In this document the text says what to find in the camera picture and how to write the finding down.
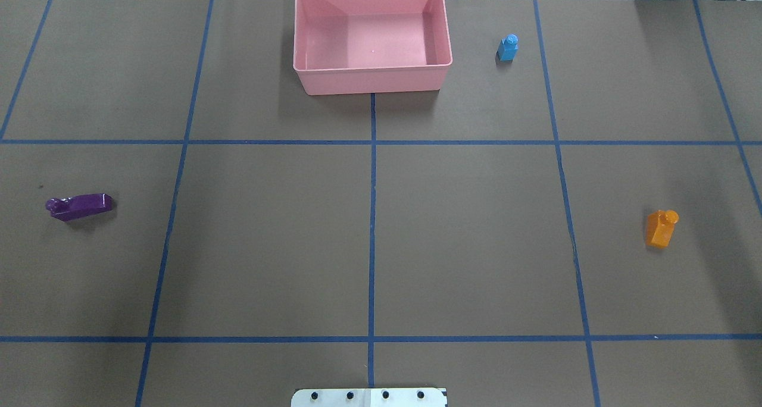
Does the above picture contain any orange block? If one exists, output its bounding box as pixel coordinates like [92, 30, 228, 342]
[645, 209, 679, 249]

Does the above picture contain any purple block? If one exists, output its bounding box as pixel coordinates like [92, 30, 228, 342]
[45, 193, 114, 222]

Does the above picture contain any pink plastic box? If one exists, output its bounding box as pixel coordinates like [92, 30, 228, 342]
[293, 0, 454, 96]

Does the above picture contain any small blue block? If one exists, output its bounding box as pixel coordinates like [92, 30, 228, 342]
[497, 35, 519, 63]

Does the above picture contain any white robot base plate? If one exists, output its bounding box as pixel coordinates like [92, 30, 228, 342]
[291, 387, 448, 406]

